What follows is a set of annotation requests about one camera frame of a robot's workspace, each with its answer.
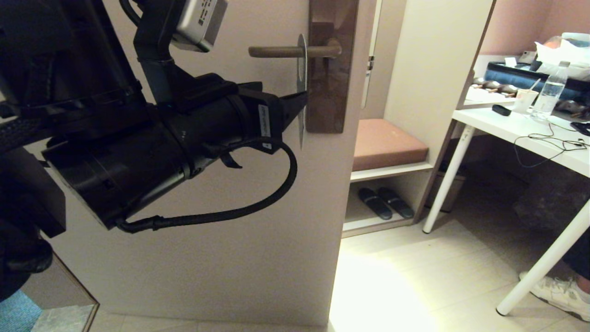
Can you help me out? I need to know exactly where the light grey door hanger sign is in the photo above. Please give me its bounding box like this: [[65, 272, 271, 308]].
[[296, 34, 308, 149]]

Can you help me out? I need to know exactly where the beige wooden door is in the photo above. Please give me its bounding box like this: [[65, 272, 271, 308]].
[[0, 0, 379, 329]]

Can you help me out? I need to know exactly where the brown metal lock plate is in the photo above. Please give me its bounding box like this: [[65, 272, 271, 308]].
[[307, 0, 360, 134]]

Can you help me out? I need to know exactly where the brown bench cushion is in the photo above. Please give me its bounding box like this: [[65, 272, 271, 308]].
[[353, 119, 429, 172]]

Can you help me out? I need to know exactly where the dark blue slipper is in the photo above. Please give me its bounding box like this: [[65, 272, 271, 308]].
[[358, 188, 393, 221], [378, 187, 415, 220]]

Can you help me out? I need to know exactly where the cream bench shelf unit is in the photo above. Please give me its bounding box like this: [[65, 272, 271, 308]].
[[342, 0, 497, 239]]

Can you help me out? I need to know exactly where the beige waste bin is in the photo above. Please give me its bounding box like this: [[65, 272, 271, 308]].
[[426, 164, 467, 213]]

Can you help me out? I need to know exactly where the white paper sheet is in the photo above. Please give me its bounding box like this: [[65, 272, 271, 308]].
[[463, 88, 516, 110]]

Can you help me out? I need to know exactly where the brown glossy object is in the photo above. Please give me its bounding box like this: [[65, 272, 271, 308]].
[[472, 77, 520, 98]]

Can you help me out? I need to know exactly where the white table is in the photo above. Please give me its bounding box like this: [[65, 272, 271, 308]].
[[423, 99, 590, 317]]

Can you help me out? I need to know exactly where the navy blue suitcase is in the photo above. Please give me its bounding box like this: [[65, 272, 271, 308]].
[[484, 63, 590, 104]]

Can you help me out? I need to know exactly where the white paper cup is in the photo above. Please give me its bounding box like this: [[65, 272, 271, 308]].
[[513, 89, 539, 114]]

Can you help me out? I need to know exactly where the framed floor mirror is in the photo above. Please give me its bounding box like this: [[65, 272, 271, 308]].
[[18, 251, 100, 332]]

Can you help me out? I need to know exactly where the clear plastic water bottle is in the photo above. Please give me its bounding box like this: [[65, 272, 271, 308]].
[[530, 62, 570, 122]]

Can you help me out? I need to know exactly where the white plastic bag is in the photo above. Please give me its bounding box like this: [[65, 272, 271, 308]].
[[535, 33, 590, 83]]

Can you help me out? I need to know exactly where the white sneaker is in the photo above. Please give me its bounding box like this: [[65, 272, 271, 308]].
[[519, 271, 590, 323]]

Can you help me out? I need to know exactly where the dark trouser leg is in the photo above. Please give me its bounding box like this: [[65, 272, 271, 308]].
[[563, 237, 590, 296]]

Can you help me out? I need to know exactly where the brown metal door handle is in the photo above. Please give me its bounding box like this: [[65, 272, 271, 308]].
[[249, 45, 344, 59]]

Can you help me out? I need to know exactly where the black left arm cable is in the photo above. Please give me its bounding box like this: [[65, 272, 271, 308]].
[[115, 138, 298, 233]]

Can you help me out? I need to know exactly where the thin black earphone cable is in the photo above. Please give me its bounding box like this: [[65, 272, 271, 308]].
[[513, 121, 590, 169]]

